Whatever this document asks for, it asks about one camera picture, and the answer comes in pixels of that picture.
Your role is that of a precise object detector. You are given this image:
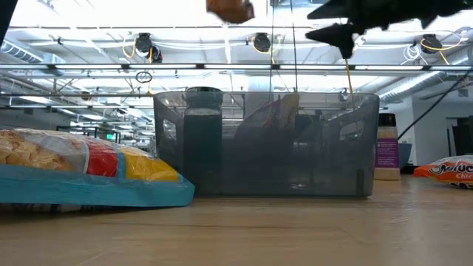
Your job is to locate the ceiling light rail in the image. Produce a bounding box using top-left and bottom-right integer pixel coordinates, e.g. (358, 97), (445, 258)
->
(0, 63), (473, 72)

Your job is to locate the translucent grey plastic bin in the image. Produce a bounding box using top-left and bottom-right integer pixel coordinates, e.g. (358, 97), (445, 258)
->
(153, 91), (381, 197)

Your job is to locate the orange ramen noodle packet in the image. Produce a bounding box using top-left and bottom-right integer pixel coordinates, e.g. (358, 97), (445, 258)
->
(412, 154), (473, 189)

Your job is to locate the green-lid dark jar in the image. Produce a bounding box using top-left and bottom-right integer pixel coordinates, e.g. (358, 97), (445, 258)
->
(183, 86), (225, 196)

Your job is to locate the black ceiling cable reel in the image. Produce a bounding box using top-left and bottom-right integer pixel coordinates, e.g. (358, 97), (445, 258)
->
(252, 32), (273, 53)
(420, 33), (443, 55)
(134, 32), (163, 64)

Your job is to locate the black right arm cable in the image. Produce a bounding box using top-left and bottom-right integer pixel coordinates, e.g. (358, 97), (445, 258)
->
(397, 69), (473, 141)

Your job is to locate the thin black hanging cable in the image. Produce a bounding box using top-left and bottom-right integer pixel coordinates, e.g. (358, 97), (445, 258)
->
(289, 0), (299, 93)
(268, 0), (276, 93)

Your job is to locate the blue yellow chip bag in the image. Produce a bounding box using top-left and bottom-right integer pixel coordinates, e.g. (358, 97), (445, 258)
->
(0, 127), (196, 208)

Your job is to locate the purple-label spice jar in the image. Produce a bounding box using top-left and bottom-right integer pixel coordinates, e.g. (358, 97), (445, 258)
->
(376, 112), (401, 181)

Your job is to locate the dark screen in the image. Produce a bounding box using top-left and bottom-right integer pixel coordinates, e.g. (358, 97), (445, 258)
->
(451, 117), (473, 156)

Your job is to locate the silver ventilation duct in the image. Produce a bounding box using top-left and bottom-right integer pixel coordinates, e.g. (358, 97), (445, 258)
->
(376, 69), (473, 104)

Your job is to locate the red white snack bag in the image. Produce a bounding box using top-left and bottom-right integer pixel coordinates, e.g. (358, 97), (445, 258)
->
(236, 98), (293, 146)

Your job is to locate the black hanging ring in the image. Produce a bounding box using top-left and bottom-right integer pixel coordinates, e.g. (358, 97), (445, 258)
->
(135, 70), (154, 84)

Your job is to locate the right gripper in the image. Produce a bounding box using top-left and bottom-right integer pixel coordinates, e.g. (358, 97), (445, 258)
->
(304, 0), (426, 60)

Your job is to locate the yellow hanging cable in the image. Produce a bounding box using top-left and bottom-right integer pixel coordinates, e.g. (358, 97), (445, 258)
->
(344, 58), (355, 96)

